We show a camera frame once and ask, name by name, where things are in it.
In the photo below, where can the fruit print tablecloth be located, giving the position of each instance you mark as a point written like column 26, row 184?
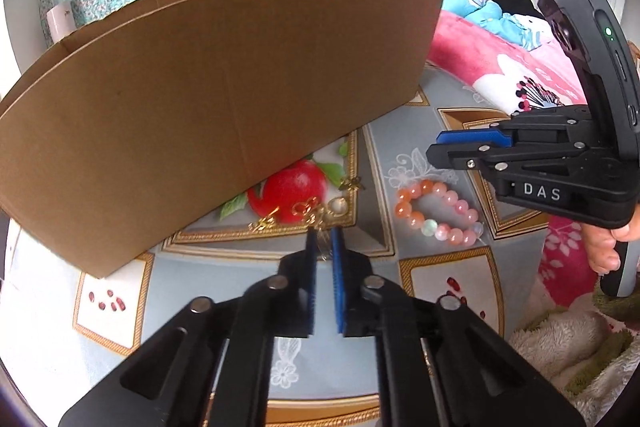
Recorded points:
column 380, row 147

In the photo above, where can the blue cartoon blanket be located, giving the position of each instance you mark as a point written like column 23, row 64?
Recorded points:
column 475, row 7

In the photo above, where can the pink floral blanket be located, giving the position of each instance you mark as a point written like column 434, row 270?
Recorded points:
column 465, row 52

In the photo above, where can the brown cardboard box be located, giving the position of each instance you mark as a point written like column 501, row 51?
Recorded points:
column 200, row 107

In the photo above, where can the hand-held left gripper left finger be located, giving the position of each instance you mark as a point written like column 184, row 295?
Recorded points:
column 311, row 287

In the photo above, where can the white green fleece blanket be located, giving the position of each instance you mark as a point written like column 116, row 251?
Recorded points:
column 560, row 337

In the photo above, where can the person's right hand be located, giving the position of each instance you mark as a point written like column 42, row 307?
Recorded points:
column 597, row 247

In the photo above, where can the white cylinder bin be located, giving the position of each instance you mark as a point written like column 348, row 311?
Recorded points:
column 62, row 22

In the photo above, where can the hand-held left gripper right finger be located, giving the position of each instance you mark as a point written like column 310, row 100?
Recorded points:
column 337, row 287

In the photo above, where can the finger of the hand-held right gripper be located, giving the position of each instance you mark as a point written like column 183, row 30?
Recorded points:
column 460, row 155
column 470, row 137

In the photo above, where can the gold pearl earring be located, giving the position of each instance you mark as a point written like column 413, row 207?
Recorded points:
column 337, row 206

